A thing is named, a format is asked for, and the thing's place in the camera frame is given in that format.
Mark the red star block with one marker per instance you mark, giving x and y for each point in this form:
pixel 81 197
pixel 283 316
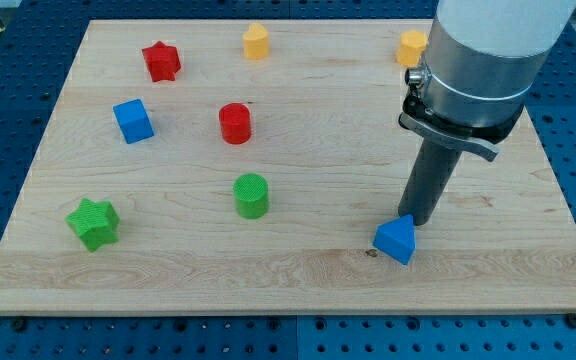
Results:
pixel 162 61

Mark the blue triangle block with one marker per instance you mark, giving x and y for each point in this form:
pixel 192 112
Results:
pixel 397 239

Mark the green cylinder block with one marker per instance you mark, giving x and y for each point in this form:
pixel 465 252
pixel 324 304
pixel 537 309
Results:
pixel 251 196

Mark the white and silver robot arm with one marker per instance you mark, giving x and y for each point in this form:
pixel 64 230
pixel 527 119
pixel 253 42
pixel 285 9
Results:
pixel 471 84

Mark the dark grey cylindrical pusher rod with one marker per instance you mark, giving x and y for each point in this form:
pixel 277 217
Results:
pixel 431 172

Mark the light wooden board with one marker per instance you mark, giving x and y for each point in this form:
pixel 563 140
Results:
pixel 325 137

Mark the green star block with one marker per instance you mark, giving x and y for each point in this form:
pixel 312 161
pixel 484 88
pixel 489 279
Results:
pixel 94 223

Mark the red cylinder block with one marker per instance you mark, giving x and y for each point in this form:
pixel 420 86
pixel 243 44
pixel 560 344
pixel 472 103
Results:
pixel 235 123

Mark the yellow heart block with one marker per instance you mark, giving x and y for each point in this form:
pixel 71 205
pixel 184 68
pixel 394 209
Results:
pixel 256 42

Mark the yellow hexagon block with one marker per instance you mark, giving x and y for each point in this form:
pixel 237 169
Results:
pixel 411 46

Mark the blue cube block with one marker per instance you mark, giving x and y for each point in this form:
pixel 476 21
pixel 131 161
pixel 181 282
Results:
pixel 133 121

